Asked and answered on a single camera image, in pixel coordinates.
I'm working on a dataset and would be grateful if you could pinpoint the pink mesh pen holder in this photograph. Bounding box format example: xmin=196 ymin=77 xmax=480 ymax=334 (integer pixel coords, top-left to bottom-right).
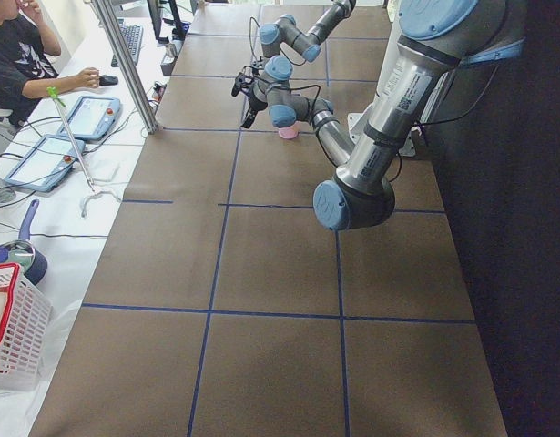
xmin=278 ymin=123 xmax=299 ymax=140

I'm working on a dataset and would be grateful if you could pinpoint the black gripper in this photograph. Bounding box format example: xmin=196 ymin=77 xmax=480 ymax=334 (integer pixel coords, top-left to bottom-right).
xmin=231 ymin=66 xmax=268 ymax=128

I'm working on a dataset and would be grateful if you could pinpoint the black keyboard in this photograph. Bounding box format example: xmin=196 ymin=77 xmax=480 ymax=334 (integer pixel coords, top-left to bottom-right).
xmin=119 ymin=25 xmax=144 ymax=66

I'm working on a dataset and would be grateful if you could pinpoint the aluminium frame post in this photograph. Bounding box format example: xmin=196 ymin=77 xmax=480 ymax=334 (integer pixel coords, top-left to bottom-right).
xmin=92 ymin=0 xmax=159 ymax=135

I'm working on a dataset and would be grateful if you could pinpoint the blue saucepan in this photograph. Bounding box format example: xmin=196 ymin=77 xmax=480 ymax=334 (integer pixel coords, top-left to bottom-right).
xmin=0 ymin=199 xmax=48 ymax=285

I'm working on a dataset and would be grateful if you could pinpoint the teach pendant tablet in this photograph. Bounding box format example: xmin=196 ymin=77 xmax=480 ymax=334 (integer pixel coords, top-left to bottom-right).
xmin=4 ymin=135 xmax=77 ymax=192
xmin=58 ymin=96 xmax=121 ymax=141

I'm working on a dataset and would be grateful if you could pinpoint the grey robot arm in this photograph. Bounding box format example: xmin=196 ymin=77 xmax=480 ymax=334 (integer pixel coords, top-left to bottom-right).
xmin=231 ymin=1 xmax=527 ymax=230
xmin=259 ymin=0 xmax=356 ymax=63

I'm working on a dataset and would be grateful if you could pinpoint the black computer mouse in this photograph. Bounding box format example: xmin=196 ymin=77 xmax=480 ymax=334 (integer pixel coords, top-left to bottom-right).
xmin=99 ymin=75 xmax=119 ymax=86

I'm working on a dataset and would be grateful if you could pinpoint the red white plastic basket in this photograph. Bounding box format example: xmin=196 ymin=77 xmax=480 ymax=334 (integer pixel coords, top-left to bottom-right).
xmin=0 ymin=263 xmax=52 ymax=391

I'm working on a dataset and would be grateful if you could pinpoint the black monitor stand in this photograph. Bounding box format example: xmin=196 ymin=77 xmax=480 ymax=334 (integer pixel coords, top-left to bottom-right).
xmin=147 ymin=0 xmax=190 ymax=46

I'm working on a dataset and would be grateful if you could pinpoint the person in black shirt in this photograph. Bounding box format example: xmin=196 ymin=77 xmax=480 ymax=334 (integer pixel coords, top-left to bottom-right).
xmin=0 ymin=0 xmax=100 ymax=127

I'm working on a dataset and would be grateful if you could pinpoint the grabber reacher tool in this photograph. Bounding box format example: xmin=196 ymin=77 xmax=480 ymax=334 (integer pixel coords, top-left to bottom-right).
xmin=46 ymin=86 xmax=122 ymax=219

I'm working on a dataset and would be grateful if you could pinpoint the lower teach pendant tablet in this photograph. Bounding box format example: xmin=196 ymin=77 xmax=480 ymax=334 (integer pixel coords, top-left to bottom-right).
xmin=4 ymin=135 xmax=77 ymax=192

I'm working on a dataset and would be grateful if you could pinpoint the upper teach pendant tablet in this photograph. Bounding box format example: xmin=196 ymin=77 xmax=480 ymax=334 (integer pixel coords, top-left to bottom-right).
xmin=58 ymin=96 xmax=121 ymax=141

